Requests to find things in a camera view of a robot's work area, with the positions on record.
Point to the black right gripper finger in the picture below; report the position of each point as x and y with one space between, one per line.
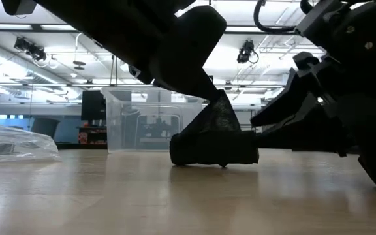
305 138
286 107

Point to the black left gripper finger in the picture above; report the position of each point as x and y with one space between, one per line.
191 49

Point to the clear plastic storage bin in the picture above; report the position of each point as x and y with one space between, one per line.
135 130

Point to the clear plastic bag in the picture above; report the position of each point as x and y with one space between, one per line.
15 143

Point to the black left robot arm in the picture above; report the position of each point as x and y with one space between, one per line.
18 6

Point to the black round ceiling fixture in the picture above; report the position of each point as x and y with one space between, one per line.
79 63

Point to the black monitor screen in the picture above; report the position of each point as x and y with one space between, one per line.
93 104

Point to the dark grey trash bin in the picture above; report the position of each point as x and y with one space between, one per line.
46 127

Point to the black overhead frame bar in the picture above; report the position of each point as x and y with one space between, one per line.
36 27

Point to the black ceiling camera cluster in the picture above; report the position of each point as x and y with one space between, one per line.
31 49

